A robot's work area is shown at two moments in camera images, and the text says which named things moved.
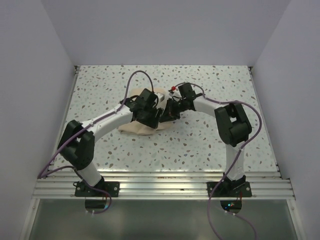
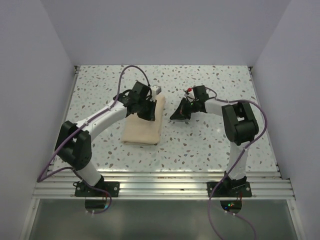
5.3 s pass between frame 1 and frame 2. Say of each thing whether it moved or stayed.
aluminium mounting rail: stayed
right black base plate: stayed
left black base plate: stayed
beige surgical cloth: moved
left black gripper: moved
